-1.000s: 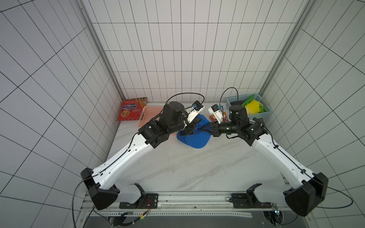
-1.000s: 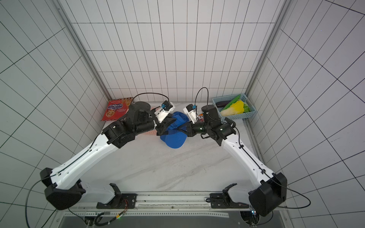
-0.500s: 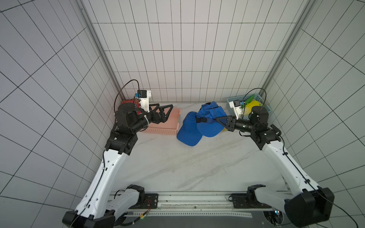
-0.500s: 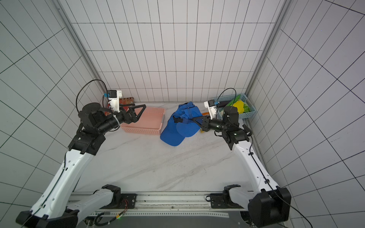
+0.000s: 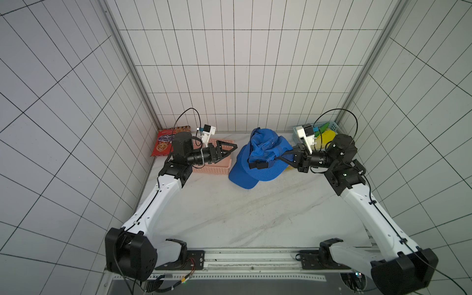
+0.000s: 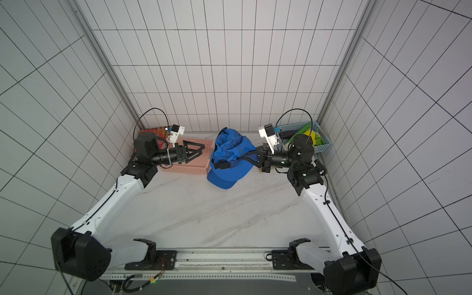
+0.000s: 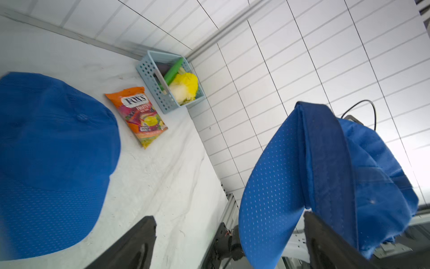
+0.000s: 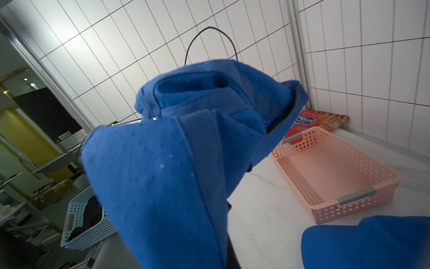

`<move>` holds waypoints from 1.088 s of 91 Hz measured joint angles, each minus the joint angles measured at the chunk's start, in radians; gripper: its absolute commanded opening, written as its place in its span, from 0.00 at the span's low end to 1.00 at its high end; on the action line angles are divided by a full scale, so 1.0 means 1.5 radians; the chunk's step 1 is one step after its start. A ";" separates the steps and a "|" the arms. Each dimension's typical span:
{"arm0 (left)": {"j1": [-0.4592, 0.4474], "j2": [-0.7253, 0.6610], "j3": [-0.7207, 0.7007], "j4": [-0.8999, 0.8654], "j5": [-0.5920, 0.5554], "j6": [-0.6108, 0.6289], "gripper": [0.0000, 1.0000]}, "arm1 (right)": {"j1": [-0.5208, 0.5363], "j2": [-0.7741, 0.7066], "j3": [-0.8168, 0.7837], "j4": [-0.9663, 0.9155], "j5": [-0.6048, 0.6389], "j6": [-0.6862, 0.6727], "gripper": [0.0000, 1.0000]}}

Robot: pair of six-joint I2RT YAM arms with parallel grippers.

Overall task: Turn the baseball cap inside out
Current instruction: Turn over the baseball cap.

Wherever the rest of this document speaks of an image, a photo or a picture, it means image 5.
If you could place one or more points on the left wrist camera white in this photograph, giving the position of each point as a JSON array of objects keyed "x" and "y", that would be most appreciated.
[{"x": 206, "y": 132}]

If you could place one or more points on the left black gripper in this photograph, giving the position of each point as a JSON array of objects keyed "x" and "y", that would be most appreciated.
[{"x": 215, "y": 157}]

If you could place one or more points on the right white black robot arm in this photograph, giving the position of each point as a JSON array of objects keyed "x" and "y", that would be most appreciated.
[{"x": 399, "y": 266}]

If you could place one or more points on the pink plastic basket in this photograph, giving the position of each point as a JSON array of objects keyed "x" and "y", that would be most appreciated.
[{"x": 221, "y": 168}]

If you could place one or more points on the green toy cucumber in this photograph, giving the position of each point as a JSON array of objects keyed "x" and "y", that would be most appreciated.
[{"x": 320, "y": 129}]

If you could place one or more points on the red cookie snack bag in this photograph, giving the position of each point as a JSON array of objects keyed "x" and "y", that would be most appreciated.
[{"x": 163, "y": 145}]

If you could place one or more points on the light blue plastic basket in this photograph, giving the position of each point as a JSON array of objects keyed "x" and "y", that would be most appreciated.
[{"x": 332, "y": 125}]

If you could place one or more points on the aluminium mounting rail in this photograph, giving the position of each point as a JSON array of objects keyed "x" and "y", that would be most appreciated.
[{"x": 263, "y": 264}]

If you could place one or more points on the yellow toy cabbage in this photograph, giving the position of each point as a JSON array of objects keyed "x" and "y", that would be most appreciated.
[{"x": 326, "y": 137}]

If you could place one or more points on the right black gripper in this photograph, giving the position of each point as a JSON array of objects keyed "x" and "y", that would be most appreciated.
[{"x": 302, "y": 159}]

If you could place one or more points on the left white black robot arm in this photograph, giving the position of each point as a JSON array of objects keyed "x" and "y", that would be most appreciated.
[{"x": 133, "y": 250}]

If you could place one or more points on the blue baseball cap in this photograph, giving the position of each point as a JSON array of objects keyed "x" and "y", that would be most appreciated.
[{"x": 248, "y": 178}]

